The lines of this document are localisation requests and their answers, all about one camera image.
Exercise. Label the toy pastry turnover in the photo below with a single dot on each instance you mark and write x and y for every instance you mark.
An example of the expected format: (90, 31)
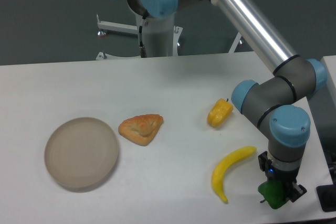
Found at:
(141, 129)

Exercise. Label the yellow toy banana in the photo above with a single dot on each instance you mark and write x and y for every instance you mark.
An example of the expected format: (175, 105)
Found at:
(218, 174)

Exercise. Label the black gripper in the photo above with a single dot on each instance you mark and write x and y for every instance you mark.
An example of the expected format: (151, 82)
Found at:
(286, 172)

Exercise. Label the black device at table edge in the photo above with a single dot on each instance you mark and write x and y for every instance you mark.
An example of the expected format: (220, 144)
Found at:
(326, 195)

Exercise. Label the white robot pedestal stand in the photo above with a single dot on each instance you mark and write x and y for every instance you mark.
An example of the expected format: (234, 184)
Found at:
(198, 29)

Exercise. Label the white side table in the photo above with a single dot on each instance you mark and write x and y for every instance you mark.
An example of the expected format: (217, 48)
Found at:
(329, 63)

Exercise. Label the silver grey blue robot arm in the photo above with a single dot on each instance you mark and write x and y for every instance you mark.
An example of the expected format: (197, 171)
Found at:
(270, 106)

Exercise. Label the beige round plate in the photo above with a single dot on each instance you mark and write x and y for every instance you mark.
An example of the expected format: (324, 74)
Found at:
(81, 154)

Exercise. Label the yellow toy bell pepper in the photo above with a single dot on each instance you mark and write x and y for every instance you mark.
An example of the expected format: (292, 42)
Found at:
(221, 110)

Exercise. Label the green toy bell pepper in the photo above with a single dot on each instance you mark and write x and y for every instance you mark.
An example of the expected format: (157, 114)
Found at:
(273, 193)

